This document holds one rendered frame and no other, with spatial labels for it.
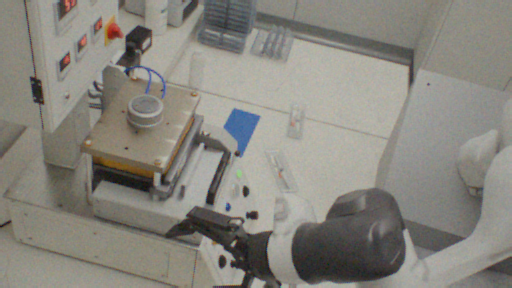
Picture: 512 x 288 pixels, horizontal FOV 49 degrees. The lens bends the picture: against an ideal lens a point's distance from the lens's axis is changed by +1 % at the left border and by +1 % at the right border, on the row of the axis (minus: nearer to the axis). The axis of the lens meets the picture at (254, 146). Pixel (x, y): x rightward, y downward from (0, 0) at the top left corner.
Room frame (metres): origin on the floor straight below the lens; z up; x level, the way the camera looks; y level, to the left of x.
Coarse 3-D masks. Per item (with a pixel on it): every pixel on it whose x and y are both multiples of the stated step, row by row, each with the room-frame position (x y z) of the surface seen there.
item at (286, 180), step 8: (272, 152) 1.27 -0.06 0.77; (280, 152) 1.28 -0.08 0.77; (272, 160) 1.24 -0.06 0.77; (280, 160) 1.25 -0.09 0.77; (280, 168) 1.21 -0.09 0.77; (288, 168) 1.22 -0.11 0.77; (280, 176) 1.18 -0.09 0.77; (288, 176) 1.18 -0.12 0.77; (280, 184) 1.14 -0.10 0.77; (288, 184) 1.15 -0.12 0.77; (296, 184) 1.16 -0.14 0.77
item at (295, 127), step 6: (294, 102) 1.55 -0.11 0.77; (294, 108) 1.52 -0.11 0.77; (300, 108) 1.53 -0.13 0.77; (294, 114) 1.49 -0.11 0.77; (300, 114) 1.49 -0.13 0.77; (288, 120) 1.45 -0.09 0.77; (294, 120) 1.45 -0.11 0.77; (300, 120) 1.46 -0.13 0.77; (288, 126) 1.42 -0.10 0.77; (294, 126) 1.42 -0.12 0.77; (300, 126) 1.43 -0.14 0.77; (288, 132) 1.39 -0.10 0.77; (294, 132) 1.39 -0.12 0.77; (300, 132) 1.40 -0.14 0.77
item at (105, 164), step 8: (192, 120) 1.02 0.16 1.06; (184, 136) 0.95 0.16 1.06; (176, 152) 0.90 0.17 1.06; (96, 160) 0.83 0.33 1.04; (104, 160) 0.83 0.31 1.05; (104, 168) 0.83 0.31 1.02; (112, 168) 0.83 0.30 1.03; (120, 168) 0.83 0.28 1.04; (128, 168) 0.83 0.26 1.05; (136, 168) 0.83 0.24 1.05; (168, 168) 0.84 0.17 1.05; (136, 176) 0.83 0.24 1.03; (144, 176) 0.83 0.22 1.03; (152, 176) 0.82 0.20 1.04
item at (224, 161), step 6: (222, 156) 0.96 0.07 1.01; (228, 156) 0.97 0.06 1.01; (222, 162) 0.94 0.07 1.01; (228, 162) 0.98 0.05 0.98; (222, 168) 0.92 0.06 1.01; (216, 174) 0.90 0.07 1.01; (222, 174) 0.90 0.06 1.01; (216, 180) 0.88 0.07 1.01; (210, 186) 0.86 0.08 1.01; (216, 186) 0.86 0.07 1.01; (210, 192) 0.84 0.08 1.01; (216, 192) 0.85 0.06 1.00; (210, 198) 0.84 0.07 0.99
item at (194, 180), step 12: (204, 144) 0.99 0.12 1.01; (192, 156) 0.98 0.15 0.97; (204, 156) 0.99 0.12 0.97; (216, 156) 1.00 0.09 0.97; (192, 168) 0.90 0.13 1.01; (204, 168) 0.95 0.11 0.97; (216, 168) 0.96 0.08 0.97; (228, 168) 0.98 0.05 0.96; (180, 180) 0.89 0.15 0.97; (192, 180) 0.90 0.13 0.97; (204, 180) 0.91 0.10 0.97; (180, 192) 0.85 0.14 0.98; (192, 192) 0.86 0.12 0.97; (204, 192) 0.87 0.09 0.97; (192, 204) 0.83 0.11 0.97; (204, 204) 0.84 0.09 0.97
